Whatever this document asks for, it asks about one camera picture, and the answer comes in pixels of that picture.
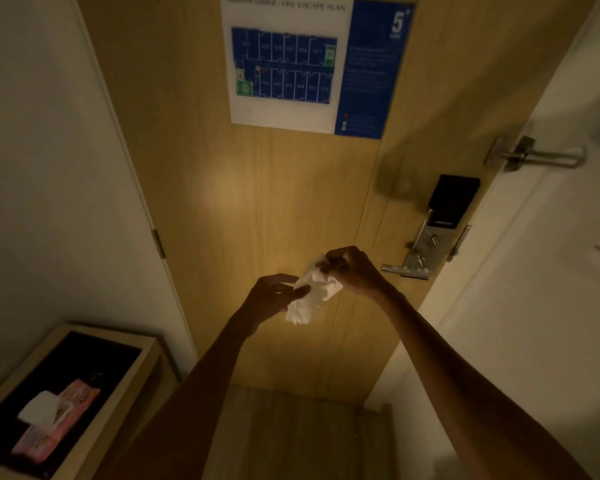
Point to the person's left hand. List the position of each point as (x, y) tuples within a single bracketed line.
[(270, 299)]

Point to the person's right hand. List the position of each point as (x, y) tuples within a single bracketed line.
[(360, 274)]

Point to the white wet wipe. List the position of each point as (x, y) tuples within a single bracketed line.
[(37, 408), (312, 294)]

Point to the pink wet wipe pack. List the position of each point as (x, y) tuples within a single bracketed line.
[(72, 412)]

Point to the person's left forearm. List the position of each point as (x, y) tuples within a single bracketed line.
[(190, 409)]

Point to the person's right forearm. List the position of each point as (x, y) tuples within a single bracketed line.
[(470, 404)]

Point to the light wooden door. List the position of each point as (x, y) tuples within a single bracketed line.
[(230, 194)]

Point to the black silver door lock body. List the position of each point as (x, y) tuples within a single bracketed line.
[(452, 197)]

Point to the silver door guard latch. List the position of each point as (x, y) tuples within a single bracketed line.
[(540, 155)]

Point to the dark lock edge plate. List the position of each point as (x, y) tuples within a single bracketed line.
[(459, 243)]

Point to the blue white floor plan poster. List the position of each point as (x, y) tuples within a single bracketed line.
[(290, 104)]

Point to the wooden side table black top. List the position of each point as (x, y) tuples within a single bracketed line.
[(90, 359)]

